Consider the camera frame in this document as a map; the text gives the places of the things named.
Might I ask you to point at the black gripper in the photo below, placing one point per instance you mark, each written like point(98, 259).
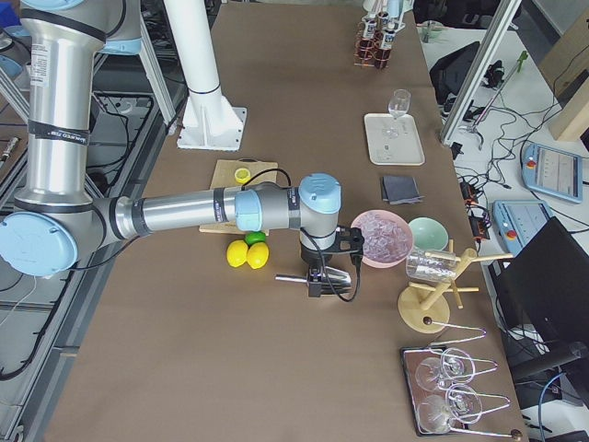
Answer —
point(312, 258)

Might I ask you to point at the copper wire bottle basket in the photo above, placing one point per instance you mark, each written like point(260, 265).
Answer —
point(377, 38)

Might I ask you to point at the tea bottle white cap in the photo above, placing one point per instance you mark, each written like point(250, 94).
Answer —
point(366, 36)

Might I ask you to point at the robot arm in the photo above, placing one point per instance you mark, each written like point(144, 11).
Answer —
point(56, 222)

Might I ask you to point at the pink bowl with ice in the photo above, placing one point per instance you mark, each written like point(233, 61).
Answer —
point(388, 240)

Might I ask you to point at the metal ice scoop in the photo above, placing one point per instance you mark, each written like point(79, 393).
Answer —
point(321, 284)

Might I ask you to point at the dark grey folded cloth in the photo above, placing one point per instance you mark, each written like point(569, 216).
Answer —
point(400, 190)

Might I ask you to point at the mint green bowl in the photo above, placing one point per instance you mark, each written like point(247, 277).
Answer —
point(428, 234)

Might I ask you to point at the clear glass tumbler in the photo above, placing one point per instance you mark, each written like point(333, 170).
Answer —
point(431, 265)

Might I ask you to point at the wooden glass drying tree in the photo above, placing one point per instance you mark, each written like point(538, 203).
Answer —
point(422, 305)

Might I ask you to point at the yellow lemon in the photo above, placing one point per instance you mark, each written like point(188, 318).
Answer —
point(236, 253)
point(258, 255)

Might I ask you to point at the green lime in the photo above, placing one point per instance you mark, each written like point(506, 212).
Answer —
point(255, 237)

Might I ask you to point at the white rabbit tray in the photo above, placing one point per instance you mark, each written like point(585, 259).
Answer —
point(393, 142)

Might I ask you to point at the halved lemon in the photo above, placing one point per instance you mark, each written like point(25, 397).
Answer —
point(242, 175)

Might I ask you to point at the wooden cutting board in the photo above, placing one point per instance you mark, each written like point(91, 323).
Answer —
point(224, 177)

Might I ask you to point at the clear wine glass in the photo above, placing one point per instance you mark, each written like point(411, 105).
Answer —
point(397, 107)

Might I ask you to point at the hanging wine glass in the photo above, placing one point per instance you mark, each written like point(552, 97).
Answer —
point(459, 407)
point(442, 370)

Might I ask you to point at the teach pendant tablet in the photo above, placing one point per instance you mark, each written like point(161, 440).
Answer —
point(519, 221)
point(553, 172)

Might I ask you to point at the wire wine glass rack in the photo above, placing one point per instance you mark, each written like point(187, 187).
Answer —
point(491, 403)

